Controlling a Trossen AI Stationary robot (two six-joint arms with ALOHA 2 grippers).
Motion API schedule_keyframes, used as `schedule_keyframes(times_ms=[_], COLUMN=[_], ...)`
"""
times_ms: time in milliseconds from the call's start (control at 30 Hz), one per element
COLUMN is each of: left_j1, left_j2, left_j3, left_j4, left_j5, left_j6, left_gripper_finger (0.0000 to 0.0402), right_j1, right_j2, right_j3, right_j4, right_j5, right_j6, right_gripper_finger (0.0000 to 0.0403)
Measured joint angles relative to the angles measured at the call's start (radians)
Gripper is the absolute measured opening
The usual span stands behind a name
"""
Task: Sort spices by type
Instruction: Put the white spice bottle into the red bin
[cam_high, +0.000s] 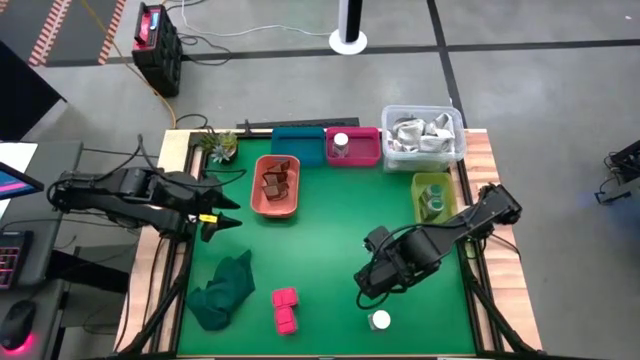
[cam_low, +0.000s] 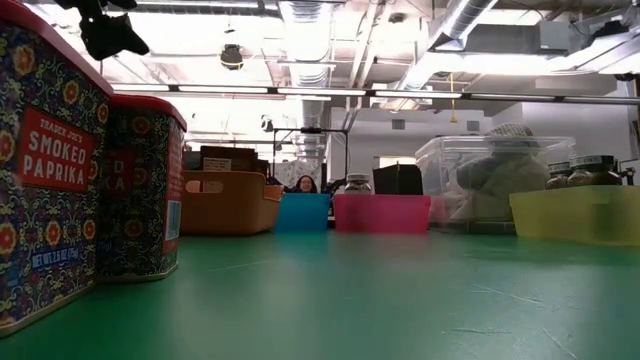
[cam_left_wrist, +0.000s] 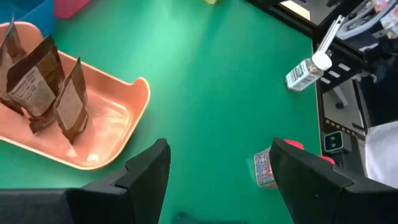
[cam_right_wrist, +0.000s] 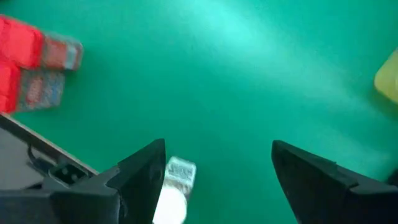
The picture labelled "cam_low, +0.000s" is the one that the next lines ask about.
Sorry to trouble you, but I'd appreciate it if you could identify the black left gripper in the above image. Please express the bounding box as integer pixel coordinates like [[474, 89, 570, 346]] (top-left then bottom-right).
[[53, 0, 151, 62]]

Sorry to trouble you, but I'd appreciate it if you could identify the white-lidded spice jar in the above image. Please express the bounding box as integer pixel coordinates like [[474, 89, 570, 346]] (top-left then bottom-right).
[[343, 172, 373, 196]]

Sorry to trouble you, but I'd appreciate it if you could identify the orange plastic bin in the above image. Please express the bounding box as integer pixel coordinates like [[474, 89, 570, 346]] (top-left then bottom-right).
[[178, 169, 285, 238]]

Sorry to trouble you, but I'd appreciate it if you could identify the overhead light bar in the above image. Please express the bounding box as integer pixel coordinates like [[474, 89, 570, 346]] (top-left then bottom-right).
[[110, 83, 640, 106]]

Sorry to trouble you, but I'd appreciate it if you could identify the person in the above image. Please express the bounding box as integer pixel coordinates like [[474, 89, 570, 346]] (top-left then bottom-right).
[[293, 174, 320, 195]]

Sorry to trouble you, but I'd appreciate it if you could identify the blue plastic bin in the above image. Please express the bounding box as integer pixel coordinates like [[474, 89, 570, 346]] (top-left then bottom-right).
[[273, 192, 333, 233]]

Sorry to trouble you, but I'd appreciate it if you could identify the black box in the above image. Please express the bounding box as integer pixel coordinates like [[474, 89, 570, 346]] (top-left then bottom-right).
[[372, 163, 425, 197]]

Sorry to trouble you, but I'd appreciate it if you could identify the pink plastic bin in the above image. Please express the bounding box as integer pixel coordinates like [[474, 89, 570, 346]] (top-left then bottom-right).
[[332, 193, 433, 235]]

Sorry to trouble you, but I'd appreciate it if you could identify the clear plastic storage container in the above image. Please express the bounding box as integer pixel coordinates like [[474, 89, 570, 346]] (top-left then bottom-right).
[[414, 135, 577, 236]]

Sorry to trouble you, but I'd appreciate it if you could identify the green table mat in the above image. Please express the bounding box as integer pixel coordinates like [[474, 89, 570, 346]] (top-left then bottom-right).
[[0, 227, 640, 360]]

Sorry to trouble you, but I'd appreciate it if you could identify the grey crumpled cloth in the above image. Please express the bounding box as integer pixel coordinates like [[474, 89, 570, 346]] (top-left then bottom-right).
[[452, 122, 552, 224]]

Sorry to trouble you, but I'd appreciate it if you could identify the yellow-green plastic bin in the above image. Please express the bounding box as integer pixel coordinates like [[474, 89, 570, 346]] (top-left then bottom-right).
[[508, 184, 640, 248]]

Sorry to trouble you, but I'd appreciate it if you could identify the black overhead camera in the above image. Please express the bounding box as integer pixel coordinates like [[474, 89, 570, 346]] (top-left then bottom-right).
[[219, 43, 245, 72]]

